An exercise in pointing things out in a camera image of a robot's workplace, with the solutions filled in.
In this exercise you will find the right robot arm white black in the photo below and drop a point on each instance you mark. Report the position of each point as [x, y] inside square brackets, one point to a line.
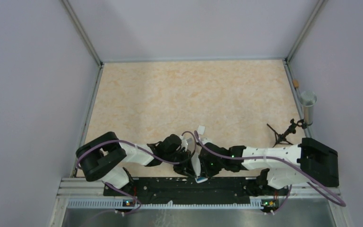
[308, 161]

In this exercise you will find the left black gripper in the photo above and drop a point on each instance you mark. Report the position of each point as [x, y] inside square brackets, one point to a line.
[186, 168]

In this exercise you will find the small cork piece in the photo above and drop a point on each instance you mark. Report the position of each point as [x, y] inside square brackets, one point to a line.
[295, 83]

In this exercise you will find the white remote control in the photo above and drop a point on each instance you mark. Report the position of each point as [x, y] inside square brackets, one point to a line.
[196, 165]

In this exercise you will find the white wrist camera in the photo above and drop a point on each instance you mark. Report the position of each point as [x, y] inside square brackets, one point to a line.
[184, 143]
[204, 141]

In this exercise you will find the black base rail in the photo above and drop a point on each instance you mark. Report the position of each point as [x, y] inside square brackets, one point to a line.
[186, 191]

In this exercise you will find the silver metal cylinder cup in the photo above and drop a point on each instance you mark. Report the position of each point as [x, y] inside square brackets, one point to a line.
[308, 100]

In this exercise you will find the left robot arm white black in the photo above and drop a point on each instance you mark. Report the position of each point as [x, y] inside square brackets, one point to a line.
[100, 159]

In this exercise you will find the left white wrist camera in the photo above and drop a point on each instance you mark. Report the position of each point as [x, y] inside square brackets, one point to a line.
[184, 143]

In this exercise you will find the white remote battery cover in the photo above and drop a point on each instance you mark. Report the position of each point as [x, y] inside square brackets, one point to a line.
[201, 129]

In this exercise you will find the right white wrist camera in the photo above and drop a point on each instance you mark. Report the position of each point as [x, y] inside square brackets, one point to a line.
[204, 141]

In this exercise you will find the black clamp mount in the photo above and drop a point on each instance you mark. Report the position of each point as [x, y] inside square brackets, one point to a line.
[281, 138]

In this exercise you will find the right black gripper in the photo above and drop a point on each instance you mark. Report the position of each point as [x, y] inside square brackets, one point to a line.
[206, 171]

